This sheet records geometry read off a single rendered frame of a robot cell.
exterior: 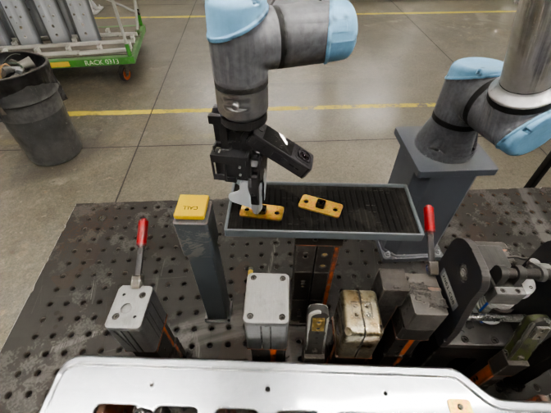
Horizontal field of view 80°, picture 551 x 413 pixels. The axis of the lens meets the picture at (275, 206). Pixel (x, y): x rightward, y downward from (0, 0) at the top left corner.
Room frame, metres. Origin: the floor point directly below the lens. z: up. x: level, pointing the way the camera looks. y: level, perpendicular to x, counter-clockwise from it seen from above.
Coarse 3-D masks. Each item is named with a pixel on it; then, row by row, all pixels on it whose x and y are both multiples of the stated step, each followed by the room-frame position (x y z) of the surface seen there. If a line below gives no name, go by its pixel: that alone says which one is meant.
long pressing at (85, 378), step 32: (64, 384) 0.18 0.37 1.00; (96, 384) 0.18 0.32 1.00; (128, 384) 0.18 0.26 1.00; (160, 384) 0.18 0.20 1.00; (192, 384) 0.18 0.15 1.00; (224, 384) 0.18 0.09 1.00; (256, 384) 0.18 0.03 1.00; (288, 384) 0.18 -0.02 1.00; (320, 384) 0.18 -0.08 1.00; (352, 384) 0.18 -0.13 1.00; (384, 384) 0.18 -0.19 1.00; (416, 384) 0.18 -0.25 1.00; (448, 384) 0.18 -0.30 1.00
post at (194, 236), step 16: (208, 208) 0.47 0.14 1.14; (176, 224) 0.43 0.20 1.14; (192, 224) 0.43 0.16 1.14; (208, 224) 0.44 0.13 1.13; (192, 240) 0.43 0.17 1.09; (208, 240) 0.43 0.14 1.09; (192, 256) 0.43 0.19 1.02; (208, 256) 0.43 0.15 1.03; (208, 272) 0.43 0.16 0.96; (208, 288) 0.43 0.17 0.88; (224, 288) 0.46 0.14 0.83; (208, 304) 0.43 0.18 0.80; (224, 304) 0.43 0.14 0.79; (208, 320) 0.43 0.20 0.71; (224, 320) 0.43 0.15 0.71
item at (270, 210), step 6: (264, 204) 0.46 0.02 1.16; (240, 210) 0.44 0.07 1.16; (252, 210) 0.44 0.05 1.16; (264, 210) 0.44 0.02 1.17; (270, 210) 0.44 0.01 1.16; (276, 210) 0.44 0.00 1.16; (282, 210) 0.44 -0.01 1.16; (246, 216) 0.43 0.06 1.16; (252, 216) 0.43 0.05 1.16; (258, 216) 0.43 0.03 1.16; (264, 216) 0.43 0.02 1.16; (270, 216) 0.43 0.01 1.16; (276, 216) 0.43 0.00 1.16; (282, 216) 0.43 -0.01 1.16
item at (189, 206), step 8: (184, 200) 0.47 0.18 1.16; (192, 200) 0.47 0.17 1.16; (200, 200) 0.47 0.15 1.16; (208, 200) 0.48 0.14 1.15; (176, 208) 0.45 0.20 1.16; (184, 208) 0.45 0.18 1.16; (192, 208) 0.45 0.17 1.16; (200, 208) 0.45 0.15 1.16; (176, 216) 0.43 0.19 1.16; (184, 216) 0.43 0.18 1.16; (192, 216) 0.43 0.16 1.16; (200, 216) 0.43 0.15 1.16
